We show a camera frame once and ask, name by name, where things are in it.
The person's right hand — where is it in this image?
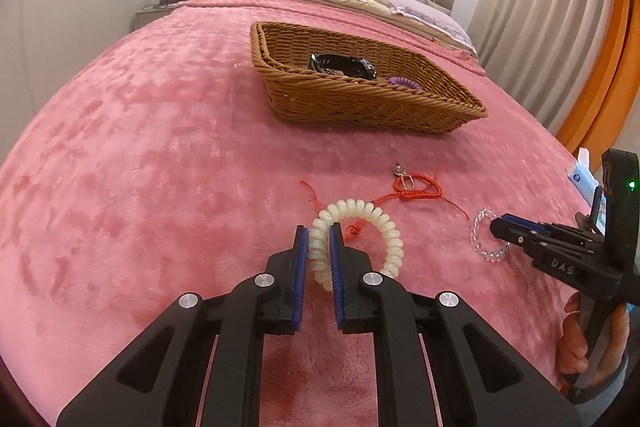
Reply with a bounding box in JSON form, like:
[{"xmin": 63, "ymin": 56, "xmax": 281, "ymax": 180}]
[{"xmin": 557, "ymin": 294, "xmax": 630, "ymax": 378}]

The black wristwatch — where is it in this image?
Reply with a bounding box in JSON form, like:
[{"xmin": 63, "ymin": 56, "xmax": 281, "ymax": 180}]
[{"xmin": 308, "ymin": 52, "xmax": 377, "ymax": 82}]

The brown wicker basket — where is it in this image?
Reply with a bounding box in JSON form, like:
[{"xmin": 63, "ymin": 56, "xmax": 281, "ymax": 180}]
[{"xmin": 250, "ymin": 21, "xmax": 487, "ymax": 136}]

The lilac floral pillow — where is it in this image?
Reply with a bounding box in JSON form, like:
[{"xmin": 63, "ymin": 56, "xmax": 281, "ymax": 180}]
[{"xmin": 362, "ymin": 0, "xmax": 479, "ymax": 58}]

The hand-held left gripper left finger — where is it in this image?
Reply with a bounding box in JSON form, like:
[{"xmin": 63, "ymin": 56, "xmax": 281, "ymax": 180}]
[{"xmin": 56, "ymin": 225, "xmax": 311, "ymax": 427}]

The beige curtain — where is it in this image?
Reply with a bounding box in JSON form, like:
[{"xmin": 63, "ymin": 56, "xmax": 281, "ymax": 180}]
[{"xmin": 470, "ymin": 0, "xmax": 619, "ymax": 134}]

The white blue tissue packet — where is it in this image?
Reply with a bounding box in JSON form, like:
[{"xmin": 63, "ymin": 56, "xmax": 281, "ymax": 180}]
[{"xmin": 570, "ymin": 148, "xmax": 599, "ymax": 198}]

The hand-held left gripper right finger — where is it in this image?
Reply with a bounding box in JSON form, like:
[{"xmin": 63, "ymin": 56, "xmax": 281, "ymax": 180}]
[{"xmin": 327, "ymin": 222, "xmax": 583, "ymax": 427}]

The cream spiral coil bracelet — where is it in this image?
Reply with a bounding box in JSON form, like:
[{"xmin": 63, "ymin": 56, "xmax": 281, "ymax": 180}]
[{"xmin": 309, "ymin": 198, "xmax": 403, "ymax": 292}]

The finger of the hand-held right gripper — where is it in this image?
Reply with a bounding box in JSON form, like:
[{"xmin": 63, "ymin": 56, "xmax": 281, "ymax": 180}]
[
  {"xmin": 490, "ymin": 218, "xmax": 592, "ymax": 258},
  {"xmin": 501, "ymin": 214, "xmax": 599, "ymax": 239}
]

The grey nightstand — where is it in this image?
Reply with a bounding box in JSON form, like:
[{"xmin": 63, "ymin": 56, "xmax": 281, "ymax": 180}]
[{"xmin": 134, "ymin": 2, "xmax": 189, "ymax": 34}]

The red braided string bracelet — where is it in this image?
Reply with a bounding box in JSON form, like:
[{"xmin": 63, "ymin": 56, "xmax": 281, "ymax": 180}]
[{"xmin": 299, "ymin": 161, "xmax": 470, "ymax": 238}]

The clear crystal bead bracelet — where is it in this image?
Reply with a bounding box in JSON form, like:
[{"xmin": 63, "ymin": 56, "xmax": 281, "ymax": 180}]
[{"xmin": 469, "ymin": 207, "xmax": 512, "ymax": 263}]

